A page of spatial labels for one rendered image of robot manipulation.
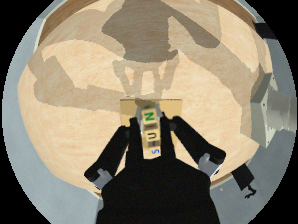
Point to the tan flat square mat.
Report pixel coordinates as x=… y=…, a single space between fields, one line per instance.
x=169 y=107

